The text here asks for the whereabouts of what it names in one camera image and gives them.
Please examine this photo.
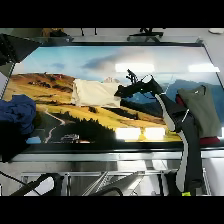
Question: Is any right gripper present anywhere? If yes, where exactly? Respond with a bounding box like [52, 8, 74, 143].
[114, 82, 148, 99]

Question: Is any cream T-shirt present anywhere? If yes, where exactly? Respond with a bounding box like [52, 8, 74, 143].
[70, 78, 123, 109]

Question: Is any black office chair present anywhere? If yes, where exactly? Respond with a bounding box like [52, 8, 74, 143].
[127, 27, 167, 43]

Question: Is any olive green T-shirt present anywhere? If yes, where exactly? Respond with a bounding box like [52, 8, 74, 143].
[176, 84, 223, 138]

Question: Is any blue garment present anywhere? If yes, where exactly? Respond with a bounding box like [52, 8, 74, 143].
[0, 94, 38, 136]

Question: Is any black garment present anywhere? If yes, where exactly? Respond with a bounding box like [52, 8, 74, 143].
[0, 120, 35, 163]

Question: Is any silver frame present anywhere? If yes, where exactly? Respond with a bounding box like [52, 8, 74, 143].
[0, 149, 224, 197]

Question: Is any black cable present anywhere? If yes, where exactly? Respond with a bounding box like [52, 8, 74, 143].
[89, 186, 125, 197]

